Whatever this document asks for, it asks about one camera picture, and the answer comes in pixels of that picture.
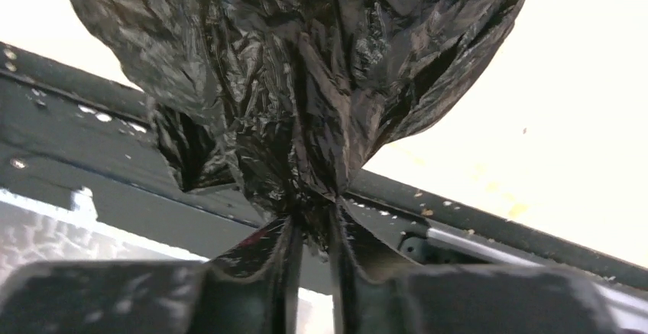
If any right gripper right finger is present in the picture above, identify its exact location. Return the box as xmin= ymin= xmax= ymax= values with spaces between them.
xmin=329 ymin=201 xmax=620 ymax=334

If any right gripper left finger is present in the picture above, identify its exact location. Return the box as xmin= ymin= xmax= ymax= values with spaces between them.
xmin=1 ymin=218 xmax=303 ymax=333

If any black plastic trash bag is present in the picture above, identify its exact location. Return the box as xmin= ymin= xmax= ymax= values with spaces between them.
xmin=70 ymin=0 xmax=525 ymax=250

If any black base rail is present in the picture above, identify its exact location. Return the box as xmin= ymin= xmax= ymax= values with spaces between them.
xmin=1 ymin=44 xmax=647 ymax=298

